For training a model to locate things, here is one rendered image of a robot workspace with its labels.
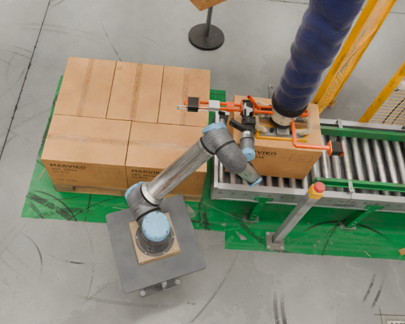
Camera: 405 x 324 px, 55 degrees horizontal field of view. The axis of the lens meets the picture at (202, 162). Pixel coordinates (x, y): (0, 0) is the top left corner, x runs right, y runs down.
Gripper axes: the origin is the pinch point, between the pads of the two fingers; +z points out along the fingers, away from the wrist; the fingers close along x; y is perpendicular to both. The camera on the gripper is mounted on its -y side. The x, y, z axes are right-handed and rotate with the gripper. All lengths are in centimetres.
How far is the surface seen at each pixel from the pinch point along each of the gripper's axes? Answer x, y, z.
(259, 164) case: -36.5, 17.6, -20.2
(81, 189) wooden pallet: -103, -119, -19
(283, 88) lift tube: 27.9, 18.4, -4.8
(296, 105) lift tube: 19.7, 28.0, -10.1
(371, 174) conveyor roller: -54, 109, -12
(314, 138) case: -13, 50, -10
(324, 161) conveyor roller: -54, 73, -3
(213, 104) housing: 2.0, -19.4, -0.7
